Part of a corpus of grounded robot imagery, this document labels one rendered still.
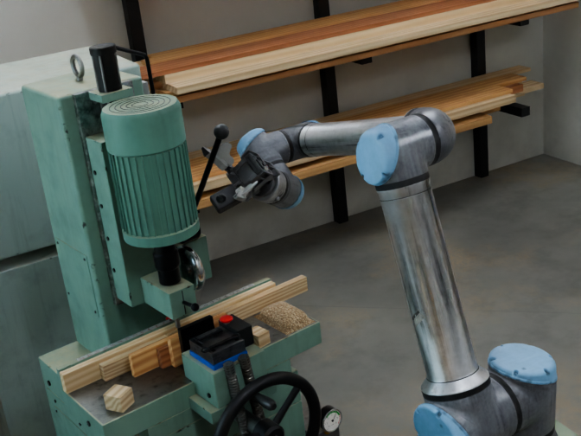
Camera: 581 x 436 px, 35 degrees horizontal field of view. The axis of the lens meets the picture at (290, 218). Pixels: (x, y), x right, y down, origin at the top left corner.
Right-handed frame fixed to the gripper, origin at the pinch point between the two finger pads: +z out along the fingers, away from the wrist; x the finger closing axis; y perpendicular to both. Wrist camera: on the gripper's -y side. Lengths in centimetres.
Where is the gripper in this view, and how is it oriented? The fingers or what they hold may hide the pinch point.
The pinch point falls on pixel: (215, 173)
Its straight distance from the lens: 212.6
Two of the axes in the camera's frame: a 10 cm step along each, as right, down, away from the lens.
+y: 7.3, -6.4, -2.4
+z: -4.2, -1.4, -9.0
